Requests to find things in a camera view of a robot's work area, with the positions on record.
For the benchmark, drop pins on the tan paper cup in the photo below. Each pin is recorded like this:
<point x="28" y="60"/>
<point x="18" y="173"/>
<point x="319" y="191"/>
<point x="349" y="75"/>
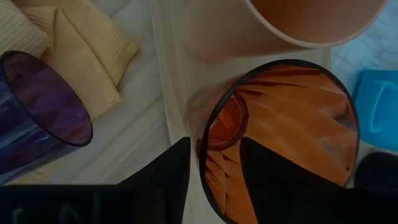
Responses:
<point x="311" y="18"/>

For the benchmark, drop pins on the orange faceted tumbler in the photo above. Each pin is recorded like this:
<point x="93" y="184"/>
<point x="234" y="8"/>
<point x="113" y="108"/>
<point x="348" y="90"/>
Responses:
<point x="295" y="124"/>

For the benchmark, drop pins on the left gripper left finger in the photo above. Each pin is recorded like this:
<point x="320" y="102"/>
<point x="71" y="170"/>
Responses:
<point x="171" y="168"/>

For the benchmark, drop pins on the light blue mug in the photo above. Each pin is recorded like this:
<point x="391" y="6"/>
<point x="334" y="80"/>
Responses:
<point x="376" y="109"/>

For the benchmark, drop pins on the white checked towel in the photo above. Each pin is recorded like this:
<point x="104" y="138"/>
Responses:
<point x="367" y="46"/>

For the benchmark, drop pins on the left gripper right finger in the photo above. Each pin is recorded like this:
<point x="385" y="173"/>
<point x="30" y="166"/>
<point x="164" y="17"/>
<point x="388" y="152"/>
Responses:
<point x="273" y="174"/>

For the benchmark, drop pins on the purple faceted tumbler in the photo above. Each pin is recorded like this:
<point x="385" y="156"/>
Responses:
<point x="37" y="109"/>

